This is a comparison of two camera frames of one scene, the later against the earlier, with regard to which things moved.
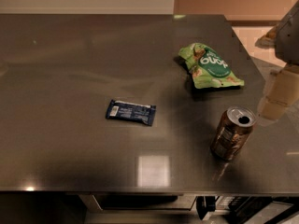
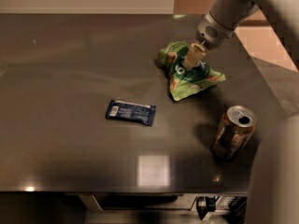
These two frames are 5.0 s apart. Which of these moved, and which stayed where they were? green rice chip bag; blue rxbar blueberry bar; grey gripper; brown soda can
Moved: grey gripper; green rice chip bag
Stayed: brown soda can; blue rxbar blueberry bar
